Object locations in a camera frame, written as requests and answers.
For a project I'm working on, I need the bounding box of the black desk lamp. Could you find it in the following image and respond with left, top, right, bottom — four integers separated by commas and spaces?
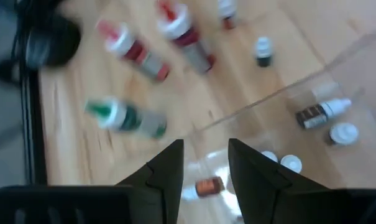
22, 12, 82, 68

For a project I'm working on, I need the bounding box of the small black dropper bottle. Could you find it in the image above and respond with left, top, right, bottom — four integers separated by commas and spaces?
217, 0, 238, 30

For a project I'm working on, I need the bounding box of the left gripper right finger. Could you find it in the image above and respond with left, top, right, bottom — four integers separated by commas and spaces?
227, 138, 334, 224

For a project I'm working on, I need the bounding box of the small orange dropper bottle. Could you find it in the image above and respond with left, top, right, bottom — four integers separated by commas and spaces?
196, 176, 226, 198

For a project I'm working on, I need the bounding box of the tall red food coloring bottle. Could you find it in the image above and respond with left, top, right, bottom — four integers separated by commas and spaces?
96, 19, 172, 82
156, 0, 216, 75

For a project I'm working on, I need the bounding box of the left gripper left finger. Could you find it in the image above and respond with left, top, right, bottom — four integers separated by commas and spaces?
114, 139, 185, 224

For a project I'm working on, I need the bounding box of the black aluminium table frame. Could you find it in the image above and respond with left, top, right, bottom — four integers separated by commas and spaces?
18, 0, 48, 186

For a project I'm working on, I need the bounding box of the clear plastic storage bin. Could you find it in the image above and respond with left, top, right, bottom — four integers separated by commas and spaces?
181, 27, 376, 224

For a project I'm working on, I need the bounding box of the tall green food coloring bottle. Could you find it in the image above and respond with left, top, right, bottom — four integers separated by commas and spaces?
84, 98, 168, 139

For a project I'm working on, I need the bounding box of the small blue dropper bottle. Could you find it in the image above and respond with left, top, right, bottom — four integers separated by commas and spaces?
254, 36, 274, 68

